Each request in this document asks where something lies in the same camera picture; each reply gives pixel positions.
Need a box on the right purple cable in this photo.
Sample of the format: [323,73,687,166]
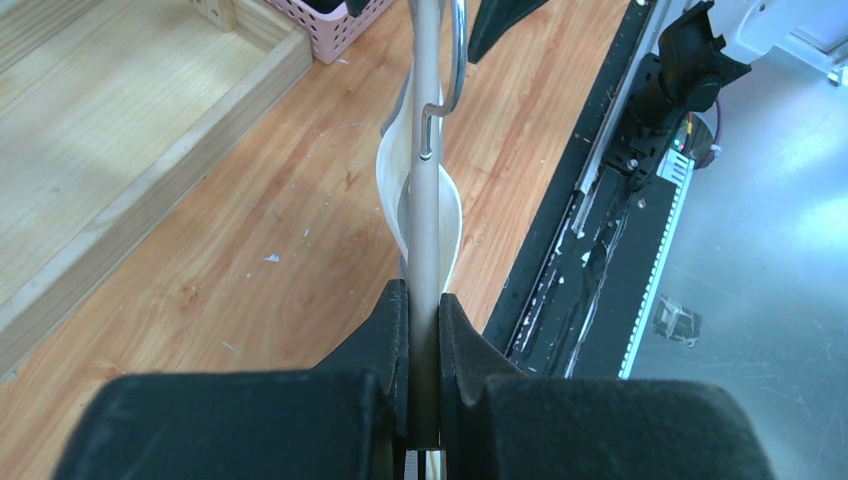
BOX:
[707,99,725,159]

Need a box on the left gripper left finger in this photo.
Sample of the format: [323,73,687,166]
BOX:
[53,279,408,479]

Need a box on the wooden clothes rack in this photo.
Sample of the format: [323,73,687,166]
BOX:
[1,1,313,375]

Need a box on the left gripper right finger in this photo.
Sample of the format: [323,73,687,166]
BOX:
[439,294,774,479]

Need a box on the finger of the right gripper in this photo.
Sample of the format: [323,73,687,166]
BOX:
[467,0,547,64]

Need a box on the grey white underwear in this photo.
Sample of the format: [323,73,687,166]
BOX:
[376,67,463,293]

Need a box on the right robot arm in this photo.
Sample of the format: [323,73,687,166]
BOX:
[575,1,847,195]

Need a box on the beige hanger with grey underwear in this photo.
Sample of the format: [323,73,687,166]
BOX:
[407,1,468,450]

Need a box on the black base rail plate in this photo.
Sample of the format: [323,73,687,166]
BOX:
[484,1,694,379]

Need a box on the pink plastic basket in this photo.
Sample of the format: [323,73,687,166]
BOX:
[267,0,392,64]

